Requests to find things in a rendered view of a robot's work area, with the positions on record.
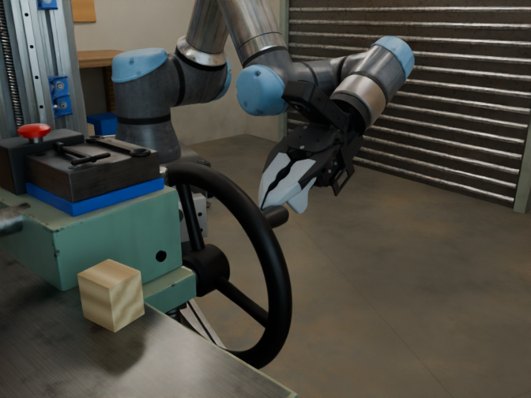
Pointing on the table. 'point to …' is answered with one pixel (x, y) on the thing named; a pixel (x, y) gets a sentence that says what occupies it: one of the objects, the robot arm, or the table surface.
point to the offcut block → (111, 294)
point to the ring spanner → (118, 146)
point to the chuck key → (78, 154)
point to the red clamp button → (34, 130)
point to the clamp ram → (12, 219)
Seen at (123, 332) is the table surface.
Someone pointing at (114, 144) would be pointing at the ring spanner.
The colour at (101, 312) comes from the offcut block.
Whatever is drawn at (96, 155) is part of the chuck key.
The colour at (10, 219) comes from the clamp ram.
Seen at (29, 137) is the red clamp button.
